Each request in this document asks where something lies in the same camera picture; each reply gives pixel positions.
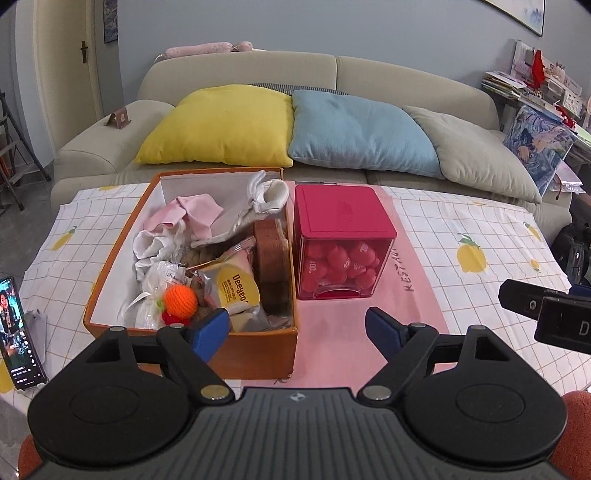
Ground small wall picture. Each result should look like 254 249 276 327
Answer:
102 0 120 44

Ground yellow silver snack packet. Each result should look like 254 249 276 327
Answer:
199 258 271 333

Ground white cloth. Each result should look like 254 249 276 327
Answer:
133 226 185 280

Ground clear plastic bag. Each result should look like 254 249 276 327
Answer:
139 261 194 296

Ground yellow pillow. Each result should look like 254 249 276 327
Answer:
135 84 295 168

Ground smartphone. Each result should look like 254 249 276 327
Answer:
0 276 47 392

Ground lemon print checked tablecloth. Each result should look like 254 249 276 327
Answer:
0 182 573 416

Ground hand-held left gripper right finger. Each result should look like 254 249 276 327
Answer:
357 307 509 403

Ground white plastic bag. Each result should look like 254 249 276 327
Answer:
121 291 164 330

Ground white phone holder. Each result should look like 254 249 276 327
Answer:
25 310 49 384

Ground striped cloth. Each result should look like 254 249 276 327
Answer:
247 82 352 97

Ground metal ladder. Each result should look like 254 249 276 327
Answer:
0 90 51 210

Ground beige pillow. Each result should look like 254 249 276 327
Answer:
403 105 543 205

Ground long pink plush toy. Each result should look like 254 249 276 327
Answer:
154 41 254 61

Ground red lidded clear box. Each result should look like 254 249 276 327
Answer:
294 184 399 302

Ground red hanging ornament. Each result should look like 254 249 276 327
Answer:
531 50 548 84

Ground black backpack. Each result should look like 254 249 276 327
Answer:
551 222 591 287

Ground beige sofa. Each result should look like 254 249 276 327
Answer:
50 50 573 227

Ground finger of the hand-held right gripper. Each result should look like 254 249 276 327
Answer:
499 278 591 320

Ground framed wall painting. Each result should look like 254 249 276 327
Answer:
480 0 546 38

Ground cream door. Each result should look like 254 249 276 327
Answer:
28 0 105 134

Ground light blue pillow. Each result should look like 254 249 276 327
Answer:
287 90 446 180

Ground pile of red candies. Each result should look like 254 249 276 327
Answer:
301 240 384 294

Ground white knit shoes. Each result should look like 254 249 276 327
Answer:
247 170 289 215

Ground cluttered white shelf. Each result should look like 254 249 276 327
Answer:
508 39 591 153

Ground stack of books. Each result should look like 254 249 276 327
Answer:
482 70 527 100

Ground orange cardboard box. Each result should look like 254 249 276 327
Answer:
83 167 300 380

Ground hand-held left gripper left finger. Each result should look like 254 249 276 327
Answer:
85 307 234 403

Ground pink cloth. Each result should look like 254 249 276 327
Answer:
143 194 225 241

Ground brown plush toy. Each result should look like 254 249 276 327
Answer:
253 218 295 317

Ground rust red fuzzy cloth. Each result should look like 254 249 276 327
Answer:
551 390 591 480
17 434 49 480

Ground orange crochet ball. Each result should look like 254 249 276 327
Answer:
163 284 199 319

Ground pink table mat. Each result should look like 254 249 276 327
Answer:
240 180 450 391

